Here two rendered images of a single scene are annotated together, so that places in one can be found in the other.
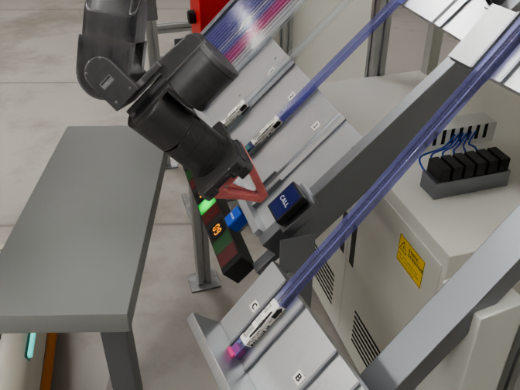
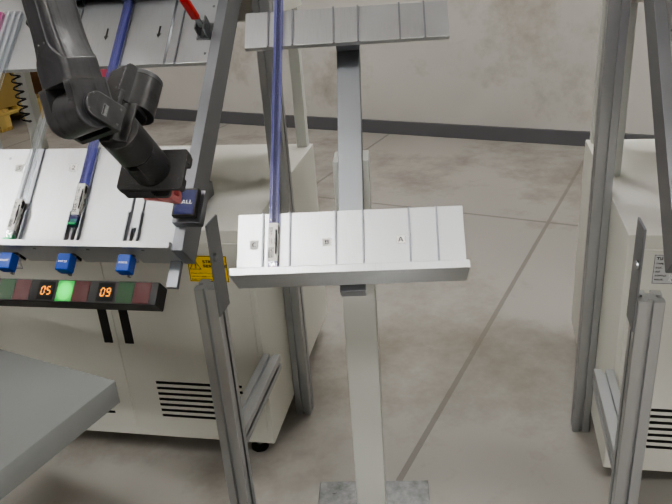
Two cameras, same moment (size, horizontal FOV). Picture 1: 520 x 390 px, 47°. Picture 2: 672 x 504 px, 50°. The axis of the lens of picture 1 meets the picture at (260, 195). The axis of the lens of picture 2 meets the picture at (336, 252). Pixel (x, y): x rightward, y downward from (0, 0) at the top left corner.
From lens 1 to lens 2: 0.82 m
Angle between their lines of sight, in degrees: 53
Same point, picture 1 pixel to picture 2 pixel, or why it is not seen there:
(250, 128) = (50, 213)
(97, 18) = (76, 63)
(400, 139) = (211, 135)
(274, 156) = (110, 208)
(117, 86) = (112, 111)
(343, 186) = (200, 181)
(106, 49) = (91, 86)
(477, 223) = (232, 213)
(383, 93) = not seen: hidden behind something
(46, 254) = not seen: outside the picture
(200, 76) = (151, 90)
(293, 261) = (214, 243)
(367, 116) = not seen: hidden behind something
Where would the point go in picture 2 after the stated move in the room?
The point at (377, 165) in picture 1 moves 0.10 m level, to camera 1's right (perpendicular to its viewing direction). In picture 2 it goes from (208, 160) to (240, 144)
